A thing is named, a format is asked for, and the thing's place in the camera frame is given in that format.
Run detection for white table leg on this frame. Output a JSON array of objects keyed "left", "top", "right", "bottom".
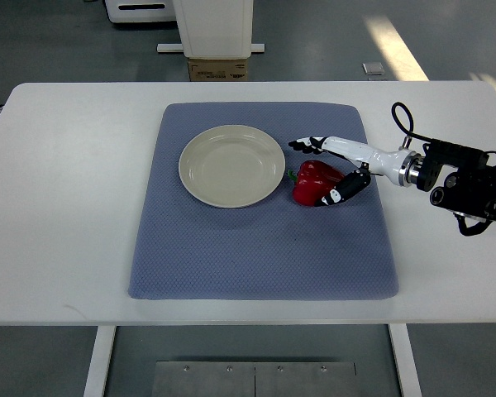
[
  {"left": 388, "top": 323, "right": 422, "bottom": 397},
  {"left": 83, "top": 325, "right": 117, "bottom": 397}
]

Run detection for blue textured mat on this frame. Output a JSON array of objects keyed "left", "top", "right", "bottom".
[{"left": 128, "top": 102, "right": 398, "bottom": 300}]

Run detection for grey floor plate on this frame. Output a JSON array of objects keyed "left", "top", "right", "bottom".
[{"left": 362, "top": 62, "right": 385, "bottom": 76}]

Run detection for white pedestal column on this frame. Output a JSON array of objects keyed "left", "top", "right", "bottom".
[{"left": 156, "top": 0, "right": 265, "bottom": 60}]

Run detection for brown cardboard box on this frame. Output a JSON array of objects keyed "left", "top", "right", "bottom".
[{"left": 188, "top": 59, "right": 248, "bottom": 82}]

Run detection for red bell pepper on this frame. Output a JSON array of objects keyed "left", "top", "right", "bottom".
[{"left": 287, "top": 160, "right": 344, "bottom": 207}]

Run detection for cream round plate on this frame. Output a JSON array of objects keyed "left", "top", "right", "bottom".
[{"left": 179, "top": 125, "right": 285, "bottom": 208}]

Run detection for white machine housing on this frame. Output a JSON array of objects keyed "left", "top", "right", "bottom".
[{"left": 104, "top": 0, "right": 176, "bottom": 23}]

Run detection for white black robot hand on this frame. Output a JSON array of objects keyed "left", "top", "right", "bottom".
[{"left": 289, "top": 136, "right": 417, "bottom": 207}]

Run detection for white right table leg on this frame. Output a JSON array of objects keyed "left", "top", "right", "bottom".
[{"left": 388, "top": 323, "right": 422, "bottom": 397}]

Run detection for white left table leg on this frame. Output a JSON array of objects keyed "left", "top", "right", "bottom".
[{"left": 83, "top": 325, "right": 117, "bottom": 397}]

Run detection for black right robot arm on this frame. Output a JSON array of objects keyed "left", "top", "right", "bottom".
[{"left": 391, "top": 102, "right": 496, "bottom": 237}]

